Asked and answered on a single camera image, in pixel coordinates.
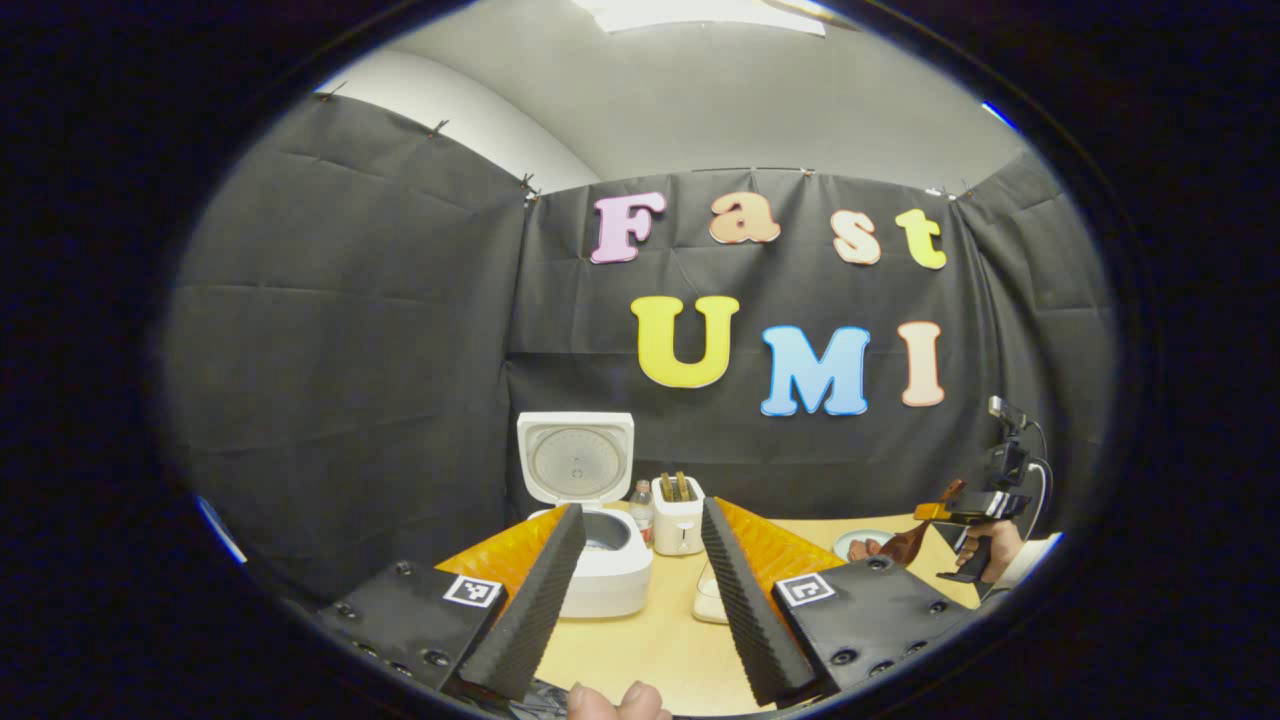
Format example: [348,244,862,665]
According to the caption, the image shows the clear plastic bottle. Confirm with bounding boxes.
[628,480,657,550]

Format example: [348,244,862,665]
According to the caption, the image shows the ceiling light panel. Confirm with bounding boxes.
[575,0,829,37]

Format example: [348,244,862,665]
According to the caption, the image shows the white toaster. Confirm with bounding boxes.
[651,474,707,558]

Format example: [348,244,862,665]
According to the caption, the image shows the white rice cooker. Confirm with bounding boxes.
[517,411,655,620]

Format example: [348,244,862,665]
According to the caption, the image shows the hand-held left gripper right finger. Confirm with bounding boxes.
[700,497,977,709]

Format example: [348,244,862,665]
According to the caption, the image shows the black backdrop cloth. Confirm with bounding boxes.
[160,92,1119,601]

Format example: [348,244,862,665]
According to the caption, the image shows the brown wooden spoon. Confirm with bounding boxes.
[877,478,969,567]

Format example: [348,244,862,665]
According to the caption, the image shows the pale green plate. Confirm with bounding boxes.
[833,528,897,564]

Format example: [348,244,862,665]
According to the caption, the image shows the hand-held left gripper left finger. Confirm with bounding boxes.
[315,503,588,702]

